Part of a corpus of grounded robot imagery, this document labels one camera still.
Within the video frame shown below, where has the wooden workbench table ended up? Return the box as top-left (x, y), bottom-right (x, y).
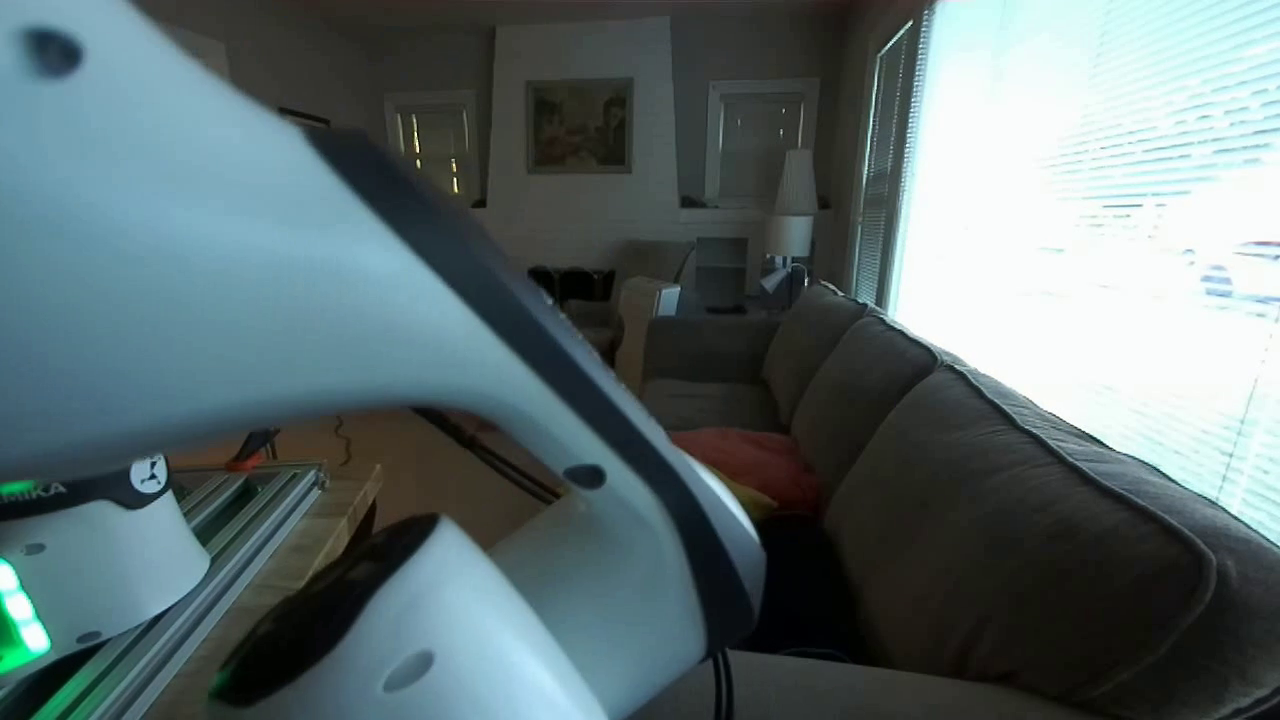
top-left (157, 461), bottom-right (389, 720)

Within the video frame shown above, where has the grey fabric sofa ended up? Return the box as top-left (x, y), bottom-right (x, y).
top-left (636, 275), bottom-right (1280, 720)

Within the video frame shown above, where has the pink orange cushion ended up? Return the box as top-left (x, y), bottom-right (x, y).
top-left (668, 423), bottom-right (829, 521)

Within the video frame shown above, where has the thin cord on floor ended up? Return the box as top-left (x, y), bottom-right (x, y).
top-left (326, 414), bottom-right (361, 467)

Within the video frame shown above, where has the red black tool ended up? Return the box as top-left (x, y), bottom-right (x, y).
top-left (224, 423), bottom-right (285, 476)

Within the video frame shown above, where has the large bright blinds window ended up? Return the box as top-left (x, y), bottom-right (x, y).
top-left (884, 0), bottom-right (1280, 546)

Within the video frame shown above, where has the aluminium robot mounting plate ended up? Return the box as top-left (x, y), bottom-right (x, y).
top-left (0, 465), bottom-right (332, 720)

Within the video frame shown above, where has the white shade table lamp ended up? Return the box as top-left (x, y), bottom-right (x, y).
top-left (760, 144), bottom-right (823, 269)

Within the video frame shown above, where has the framed landscape painting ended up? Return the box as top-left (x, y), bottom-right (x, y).
top-left (522, 72), bottom-right (640, 176)

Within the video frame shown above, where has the beige armchair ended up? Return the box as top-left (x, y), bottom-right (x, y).
top-left (608, 236), bottom-right (701, 399)

